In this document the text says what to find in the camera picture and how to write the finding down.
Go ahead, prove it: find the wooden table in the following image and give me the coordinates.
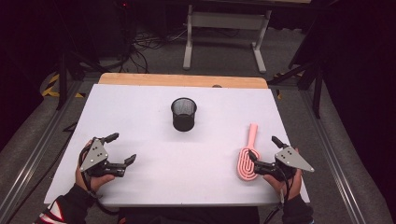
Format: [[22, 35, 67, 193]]
[[97, 72, 269, 90]]

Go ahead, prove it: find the black tripod stand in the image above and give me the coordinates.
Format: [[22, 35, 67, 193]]
[[266, 60, 324, 119], [55, 49, 106, 112]]

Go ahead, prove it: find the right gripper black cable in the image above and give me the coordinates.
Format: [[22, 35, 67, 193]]
[[262, 169, 297, 224]]

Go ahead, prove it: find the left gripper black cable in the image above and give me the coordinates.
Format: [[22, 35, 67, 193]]
[[78, 146, 120, 217]]

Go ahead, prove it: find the yellow black hazard tape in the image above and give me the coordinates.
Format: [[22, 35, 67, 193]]
[[41, 72, 86, 99]]

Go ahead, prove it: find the aluminium floor rail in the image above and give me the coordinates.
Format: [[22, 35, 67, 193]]
[[0, 79, 92, 218], [299, 89, 368, 224]]

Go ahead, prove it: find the person's left hand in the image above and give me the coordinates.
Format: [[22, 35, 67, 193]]
[[75, 139, 116, 193]]

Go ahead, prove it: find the white table cover board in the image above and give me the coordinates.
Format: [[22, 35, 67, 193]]
[[43, 83, 311, 208]]

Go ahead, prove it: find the black mesh cup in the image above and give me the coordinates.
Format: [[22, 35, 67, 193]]
[[170, 97, 198, 133]]

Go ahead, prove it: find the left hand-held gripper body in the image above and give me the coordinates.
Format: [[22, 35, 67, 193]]
[[78, 137, 128, 179]]

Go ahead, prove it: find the pink hairbrush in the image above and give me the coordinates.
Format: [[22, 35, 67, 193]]
[[236, 122, 262, 182]]

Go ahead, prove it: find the person's right hand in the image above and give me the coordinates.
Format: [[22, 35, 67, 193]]
[[262, 147, 304, 202]]

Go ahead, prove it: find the bundle of floor cables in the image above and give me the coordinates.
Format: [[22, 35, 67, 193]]
[[116, 27, 190, 75]]

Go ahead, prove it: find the grey metal desk frame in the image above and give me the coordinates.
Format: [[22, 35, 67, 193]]
[[182, 3, 273, 75]]

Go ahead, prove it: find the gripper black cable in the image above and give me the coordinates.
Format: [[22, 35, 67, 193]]
[[78, 146, 120, 217], [262, 169, 297, 224]]

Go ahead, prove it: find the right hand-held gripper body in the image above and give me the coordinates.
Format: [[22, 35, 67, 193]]
[[253, 146, 316, 183]]

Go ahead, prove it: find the person's dark clothing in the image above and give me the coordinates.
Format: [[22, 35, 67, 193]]
[[117, 205, 260, 224]]

